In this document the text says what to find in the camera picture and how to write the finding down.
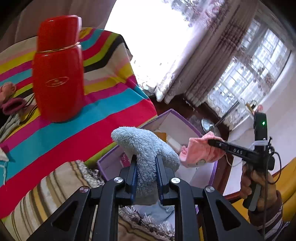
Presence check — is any pink cartoon towel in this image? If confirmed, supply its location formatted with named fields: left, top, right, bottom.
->
left=179, top=131, right=225, bottom=168

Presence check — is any light blue towel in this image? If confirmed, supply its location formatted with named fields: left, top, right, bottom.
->
left=134, top=200, right=175, bottom=226

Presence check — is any magenta knitted glove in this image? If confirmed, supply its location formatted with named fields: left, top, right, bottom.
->
left=120, top=153, right=130, bottom=168

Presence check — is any white tissue pack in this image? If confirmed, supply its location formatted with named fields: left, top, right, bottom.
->
left=166, top=136, right=182, bottom=154

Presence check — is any yellow sponge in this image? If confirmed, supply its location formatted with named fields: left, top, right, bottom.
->
left=154, top=132, right=167, bottom=142

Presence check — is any light blue fluffy sock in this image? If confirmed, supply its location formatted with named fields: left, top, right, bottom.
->
left=111, top=126, right=180, bottom=205

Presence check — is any grey plush toy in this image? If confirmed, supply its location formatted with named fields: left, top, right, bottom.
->
left=0, top=82, right=16, bottom=105

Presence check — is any striped sleeve forearm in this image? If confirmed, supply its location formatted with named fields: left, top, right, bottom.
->
left=248, top=191, right=291, bottom=240

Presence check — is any person's right hand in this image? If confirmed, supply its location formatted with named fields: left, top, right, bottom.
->
left=238, top=163, right=278, bottom=212

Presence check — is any white side table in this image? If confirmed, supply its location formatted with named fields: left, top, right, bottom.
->
left=227, top=98, right=265, bottom=142

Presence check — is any yellow sofa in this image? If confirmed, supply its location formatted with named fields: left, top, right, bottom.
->
left=231, top=157, right=296, bottom=223

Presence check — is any round chrome lamp base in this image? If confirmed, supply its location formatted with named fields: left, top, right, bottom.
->
left=201, top=118, right=221, bottom=137

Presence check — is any striped beige cushion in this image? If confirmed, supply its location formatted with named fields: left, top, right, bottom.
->
left=4, top=160, right=175, bottom=240

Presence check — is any purple white storage box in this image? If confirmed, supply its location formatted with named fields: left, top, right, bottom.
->
left=96, top=108, right=219, bottom=229

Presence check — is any lace window curtain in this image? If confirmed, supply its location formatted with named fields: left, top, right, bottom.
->
left=206, top=12, right=292, bottom=130

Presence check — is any striped colourful table cloth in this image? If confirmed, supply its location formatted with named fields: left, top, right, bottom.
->
left=1, top=28, right=157, bottom=218

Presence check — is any grey folded sock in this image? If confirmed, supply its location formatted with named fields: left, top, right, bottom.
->
left=0, top=113, right=21, bottom=143

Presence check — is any beige curtain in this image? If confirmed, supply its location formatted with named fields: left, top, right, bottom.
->
left=154, top=1, right=259, bottom=106

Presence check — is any red thermos flask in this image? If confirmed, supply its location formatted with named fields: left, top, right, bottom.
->
left=32, top=15, right=84, bottom=123

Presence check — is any black camera with green light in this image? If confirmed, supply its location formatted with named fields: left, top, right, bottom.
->
left=253, top=111, right=268, bottom=146

